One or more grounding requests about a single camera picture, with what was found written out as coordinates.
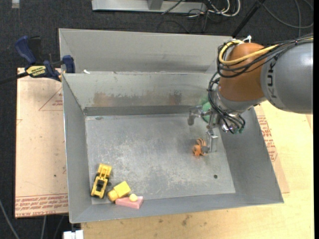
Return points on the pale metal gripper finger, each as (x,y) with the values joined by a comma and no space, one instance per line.
(209,133)
(214,144)

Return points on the green round toy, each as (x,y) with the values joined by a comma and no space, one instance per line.
(207,109)

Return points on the orange striped tiger toy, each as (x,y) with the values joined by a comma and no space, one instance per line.
(197,149)

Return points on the grey metal bin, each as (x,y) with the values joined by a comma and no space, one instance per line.
(154,148)

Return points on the small yellow ball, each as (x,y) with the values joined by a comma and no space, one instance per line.
(133,197)

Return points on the yellow toy block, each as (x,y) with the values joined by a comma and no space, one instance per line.
(120,190)

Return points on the pink wedge sponge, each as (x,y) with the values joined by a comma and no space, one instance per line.
(128,203)

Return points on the yellow toy truck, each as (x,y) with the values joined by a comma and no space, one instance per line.
(101,182)

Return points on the brown cardboard board, red print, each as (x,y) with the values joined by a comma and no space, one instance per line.
(40,143)

